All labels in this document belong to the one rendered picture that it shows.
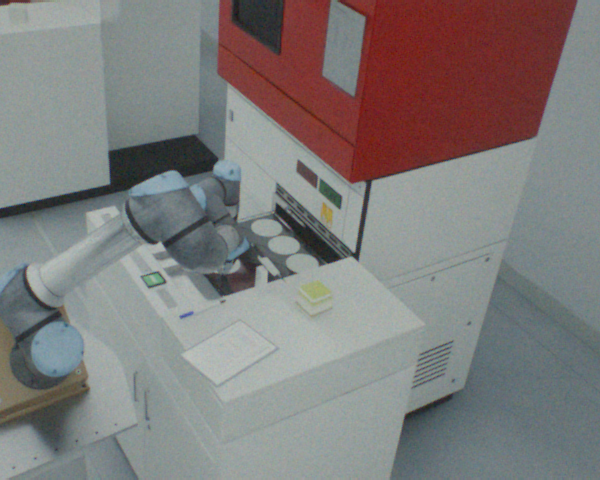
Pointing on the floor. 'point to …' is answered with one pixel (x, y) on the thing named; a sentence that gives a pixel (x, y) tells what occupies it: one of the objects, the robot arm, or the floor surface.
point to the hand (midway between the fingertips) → (222, 273)
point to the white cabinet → (338, 462)
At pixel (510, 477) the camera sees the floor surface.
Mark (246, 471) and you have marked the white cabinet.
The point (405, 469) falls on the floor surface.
